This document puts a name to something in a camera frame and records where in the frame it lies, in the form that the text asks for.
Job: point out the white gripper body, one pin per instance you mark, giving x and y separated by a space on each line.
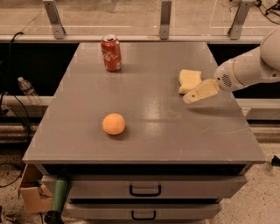
225 75

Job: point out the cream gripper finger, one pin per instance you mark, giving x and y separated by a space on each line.
207 88

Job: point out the green cylinder tool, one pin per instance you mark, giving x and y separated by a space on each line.
61 190

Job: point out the upper drawer black handle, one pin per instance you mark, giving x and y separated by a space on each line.
144 191

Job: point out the clear plastic water bottle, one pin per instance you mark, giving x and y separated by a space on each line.
29 91

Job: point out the middle metal railing bracket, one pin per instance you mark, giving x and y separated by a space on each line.
165 19

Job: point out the metal railing bracket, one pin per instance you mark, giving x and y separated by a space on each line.
235 30
58 30
165 19

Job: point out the orange fruit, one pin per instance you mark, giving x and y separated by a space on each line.
113 124

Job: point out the cardboard box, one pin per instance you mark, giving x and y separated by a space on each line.
36 196

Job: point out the grey drawer cabinet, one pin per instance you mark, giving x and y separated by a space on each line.
199 153

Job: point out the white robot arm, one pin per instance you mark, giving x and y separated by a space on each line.
260 65

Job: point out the lower drawer black handle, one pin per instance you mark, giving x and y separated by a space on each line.
143 216

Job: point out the left metal railing bracket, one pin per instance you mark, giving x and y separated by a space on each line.
58 30

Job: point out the drawer black handle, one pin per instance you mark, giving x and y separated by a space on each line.
143 216
144 191

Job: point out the red soda can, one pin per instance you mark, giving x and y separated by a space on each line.
111 53

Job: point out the yellow sponge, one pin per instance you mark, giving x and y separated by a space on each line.
188 79

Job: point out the black object on floor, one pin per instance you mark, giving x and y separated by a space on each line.
275 161

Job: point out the right metal railing bracket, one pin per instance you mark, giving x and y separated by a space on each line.
235 30

